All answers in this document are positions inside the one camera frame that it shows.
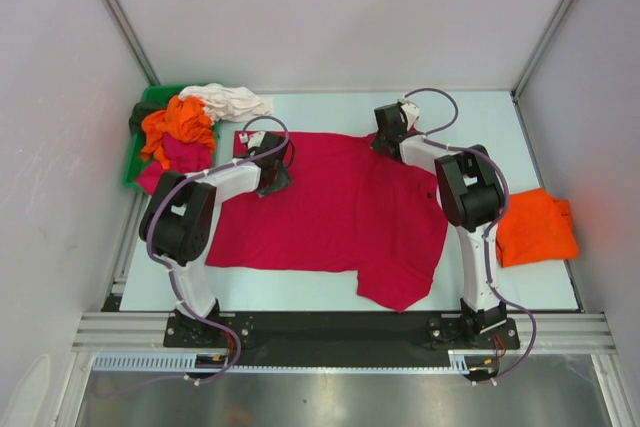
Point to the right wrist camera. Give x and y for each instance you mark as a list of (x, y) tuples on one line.
[(409, 113)]

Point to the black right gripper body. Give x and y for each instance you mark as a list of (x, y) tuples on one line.
[(378, 142)]

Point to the green plastic bin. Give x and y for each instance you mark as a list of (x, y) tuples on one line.
[(134, 163)]

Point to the crimson t shirt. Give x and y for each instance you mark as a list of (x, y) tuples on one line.
[(348, 208)]

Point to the dark green t shirt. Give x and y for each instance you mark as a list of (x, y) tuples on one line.
[(140, 111)]

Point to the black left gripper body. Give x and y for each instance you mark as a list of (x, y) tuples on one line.
[(281, 181)]

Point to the crumpled orange t shirt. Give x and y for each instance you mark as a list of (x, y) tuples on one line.
[(183, 120)]

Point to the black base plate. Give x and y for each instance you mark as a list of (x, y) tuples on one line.
[(360, 339)]

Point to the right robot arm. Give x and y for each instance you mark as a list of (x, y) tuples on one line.
[(472, 199)]

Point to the grey slotted cable duct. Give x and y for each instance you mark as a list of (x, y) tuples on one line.
[(191, 363)]

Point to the aluminium frame rail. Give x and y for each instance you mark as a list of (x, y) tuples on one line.
[(557, 333)]

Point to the folded orange t shirt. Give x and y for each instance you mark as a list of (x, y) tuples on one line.
[(537, 227)]

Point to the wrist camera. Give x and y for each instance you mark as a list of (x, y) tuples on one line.
[(409, 113), (252, 140)]

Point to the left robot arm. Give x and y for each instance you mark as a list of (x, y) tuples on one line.
[(177, 223)]

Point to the magenta t shirt in bin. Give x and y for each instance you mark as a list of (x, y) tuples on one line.
[(178, 156)]

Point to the white t shirt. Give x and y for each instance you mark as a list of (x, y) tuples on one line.
[(238, 104)]

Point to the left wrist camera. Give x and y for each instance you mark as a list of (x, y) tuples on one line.
[(252, 140)]

